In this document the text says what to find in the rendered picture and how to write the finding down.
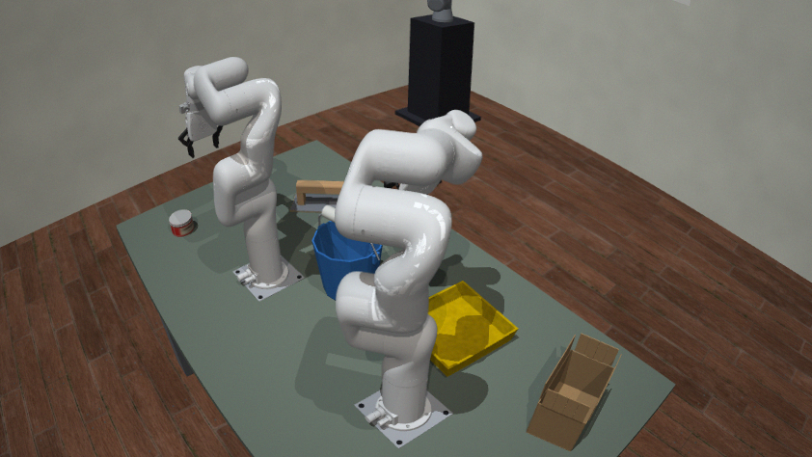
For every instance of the yellow shallow tray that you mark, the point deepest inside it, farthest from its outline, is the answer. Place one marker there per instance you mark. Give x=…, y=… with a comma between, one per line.
x=466, y=323

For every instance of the blue bucket with wire handle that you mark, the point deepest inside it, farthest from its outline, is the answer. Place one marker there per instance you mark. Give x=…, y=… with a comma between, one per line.
x=337, y=255

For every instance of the brown cardboard box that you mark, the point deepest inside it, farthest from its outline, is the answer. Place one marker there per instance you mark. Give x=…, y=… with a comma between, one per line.
x=581, y=380

